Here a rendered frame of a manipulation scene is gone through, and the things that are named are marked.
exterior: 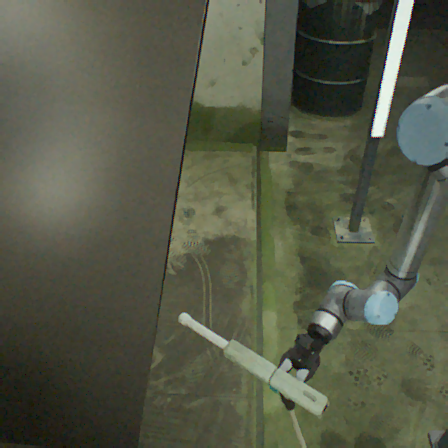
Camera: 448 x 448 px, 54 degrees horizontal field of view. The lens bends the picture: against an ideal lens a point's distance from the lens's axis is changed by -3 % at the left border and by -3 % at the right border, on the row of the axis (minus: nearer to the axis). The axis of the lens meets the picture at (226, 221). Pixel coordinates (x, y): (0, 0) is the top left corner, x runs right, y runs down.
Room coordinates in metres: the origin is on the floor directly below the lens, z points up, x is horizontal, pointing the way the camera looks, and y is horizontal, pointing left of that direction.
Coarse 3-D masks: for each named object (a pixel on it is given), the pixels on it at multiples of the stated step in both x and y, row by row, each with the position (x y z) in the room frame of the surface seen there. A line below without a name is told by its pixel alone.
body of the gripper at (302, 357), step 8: (312, 328) 0.76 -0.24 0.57; (320, 328) 0.76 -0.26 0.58; (320, 336) 0.75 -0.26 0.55; (328, 336) 0.74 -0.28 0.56; (296, 344) 0.72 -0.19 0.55; (296, 352) 0.70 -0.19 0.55; (304, 352) 0.70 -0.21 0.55; (312, 352) 0.69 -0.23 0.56; (296, 360) 0.68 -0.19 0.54; (304, 360) 0.67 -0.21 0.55; (312, 360) 0.67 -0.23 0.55; (296, 368) 0.69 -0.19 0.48; (304, 368) 0.67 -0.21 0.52
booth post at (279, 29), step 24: (288, 0) 2.62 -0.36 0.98; (264, 24) 2.67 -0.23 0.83; (288, 24) 2.62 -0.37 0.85; (264, 48) 2.64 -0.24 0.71; (288, 48) 2.62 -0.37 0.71; (264, 72) 2.63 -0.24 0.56; (288, 72) 2.62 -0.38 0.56; (264, 96) 2.63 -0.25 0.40; (288, 96) 2.62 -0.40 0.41; (264, 120) 2.63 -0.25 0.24; (288, 120) 2.62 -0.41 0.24; (264, 144) 2.63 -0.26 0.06
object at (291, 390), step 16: (192, 320) 0.82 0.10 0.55; (208, 336) 0.76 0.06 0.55; (224, 352) 0.70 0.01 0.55; (240, 352) 0.69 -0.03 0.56; (256, 368) 0.65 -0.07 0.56; (272, 368) 0.64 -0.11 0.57; (272, 384) 0.60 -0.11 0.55; (288, 384) 0.59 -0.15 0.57; (304, 384) 0.59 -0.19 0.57; (288, 400) 0.58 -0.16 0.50; (304, 400) 0.55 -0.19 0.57; (320, 400) 0.54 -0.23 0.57; (320, 416) 0.52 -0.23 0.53
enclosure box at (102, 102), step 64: (0, 0) 0.46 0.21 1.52; (64, 0) 0.46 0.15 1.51; (128, 0) 0.46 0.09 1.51; (192, 0) 0.45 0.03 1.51; (0, 64) 0.46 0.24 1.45; (64, 64) 0.46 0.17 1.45; (128, 64) 0.46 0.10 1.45; (192, 64) 0.45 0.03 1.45; (0, 128) 0.46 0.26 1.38; (64, 128) 0.46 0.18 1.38; (128, 128) 0.46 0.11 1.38; (0, 192) 0.46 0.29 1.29; (64, 192) 0.46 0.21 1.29; (128, 192) 0.46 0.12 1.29; (0, 256) 0.46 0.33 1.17; (64, 256) 0.46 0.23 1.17; (128, 256) 0.46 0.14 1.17; (0, 320) 0.46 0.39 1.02; (64, 320) 0.46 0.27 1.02; (128, 320) 0.46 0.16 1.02; (0, 384) 0.46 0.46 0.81; (64, 384) 0.46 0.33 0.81; (128, 384) 0.46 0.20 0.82
